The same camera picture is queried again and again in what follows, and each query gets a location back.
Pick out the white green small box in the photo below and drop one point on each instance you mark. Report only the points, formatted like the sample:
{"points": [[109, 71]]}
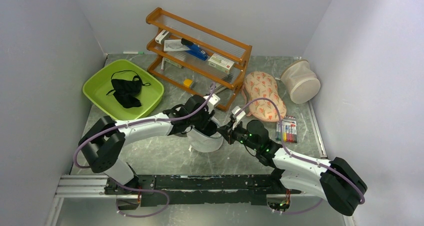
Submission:
{"points": [[220, 63]]}

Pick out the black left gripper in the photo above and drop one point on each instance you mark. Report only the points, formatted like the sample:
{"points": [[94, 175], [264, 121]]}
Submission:
{"points": [[207, 116]]}

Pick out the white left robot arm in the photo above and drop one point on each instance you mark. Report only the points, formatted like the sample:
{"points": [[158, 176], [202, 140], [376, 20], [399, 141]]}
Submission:
{"points": [[102, 144]]}

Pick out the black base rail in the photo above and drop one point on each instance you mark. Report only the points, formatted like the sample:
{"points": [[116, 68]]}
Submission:
{"points": [[158, 190]]}

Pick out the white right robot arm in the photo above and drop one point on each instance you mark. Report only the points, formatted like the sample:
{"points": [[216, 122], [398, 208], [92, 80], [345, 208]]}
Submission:
{"points": [[334, 181]]}

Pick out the green plastic basin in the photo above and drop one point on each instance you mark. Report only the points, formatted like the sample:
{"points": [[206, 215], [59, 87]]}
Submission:
{"points": [[100, 91]]}

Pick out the orange wooden shelf rack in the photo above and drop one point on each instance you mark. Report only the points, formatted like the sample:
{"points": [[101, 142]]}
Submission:
{"points": [[208, 40]]}

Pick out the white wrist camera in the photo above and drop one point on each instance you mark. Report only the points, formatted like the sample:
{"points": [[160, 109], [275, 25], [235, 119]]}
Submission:
{"points": [[236, 117], [212, 101]]}

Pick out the green white marker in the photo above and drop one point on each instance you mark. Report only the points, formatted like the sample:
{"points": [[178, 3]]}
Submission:
{"points": [[133, 52]]}

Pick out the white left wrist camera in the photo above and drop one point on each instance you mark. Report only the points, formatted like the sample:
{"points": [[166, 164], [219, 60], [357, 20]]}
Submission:
{"points": [[212, 101]]}

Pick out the beige cylindrical laundry bag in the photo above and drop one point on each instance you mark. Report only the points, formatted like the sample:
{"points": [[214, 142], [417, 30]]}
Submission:
{"points": [[301, 82]]}

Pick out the floral pink laundry bag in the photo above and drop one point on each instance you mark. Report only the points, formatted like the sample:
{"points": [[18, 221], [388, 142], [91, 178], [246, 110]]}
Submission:
{"points": [[263, 89]]}

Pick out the black bra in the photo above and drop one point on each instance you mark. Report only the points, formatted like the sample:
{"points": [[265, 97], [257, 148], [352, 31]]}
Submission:
{"points": [[126, 91]]}

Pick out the pack of coloured markers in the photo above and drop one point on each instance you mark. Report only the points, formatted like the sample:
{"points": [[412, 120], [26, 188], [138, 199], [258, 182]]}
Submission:
{"points": [[286, 130]]}

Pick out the blue stapler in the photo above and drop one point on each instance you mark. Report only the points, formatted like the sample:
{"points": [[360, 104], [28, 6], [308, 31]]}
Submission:
{"points": [[195, 50]]}

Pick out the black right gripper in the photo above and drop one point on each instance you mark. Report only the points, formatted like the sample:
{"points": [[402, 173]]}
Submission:
{"points": [[229, 134]]}

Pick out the white mesh laundry bag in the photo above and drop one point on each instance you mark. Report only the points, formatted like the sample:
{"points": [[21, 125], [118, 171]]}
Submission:
{"points": [[206, 139]]}

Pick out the white small device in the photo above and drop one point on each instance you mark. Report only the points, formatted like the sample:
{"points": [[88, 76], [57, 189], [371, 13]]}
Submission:
{"points": [[162, 36]]}

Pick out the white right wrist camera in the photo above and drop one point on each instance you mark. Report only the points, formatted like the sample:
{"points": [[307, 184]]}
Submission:
{"points": [[236, 117]]}

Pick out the white paper card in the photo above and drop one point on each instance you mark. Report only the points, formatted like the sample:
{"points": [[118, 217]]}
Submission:
{"points": [[171, 45]]}

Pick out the grey stapler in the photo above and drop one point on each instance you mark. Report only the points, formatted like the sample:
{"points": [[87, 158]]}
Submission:
{"points": [[219, 89]]}

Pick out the yellow grey eraser block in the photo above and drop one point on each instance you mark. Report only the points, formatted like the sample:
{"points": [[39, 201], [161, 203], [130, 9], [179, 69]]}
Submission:
{"points": [[188, 83]]}

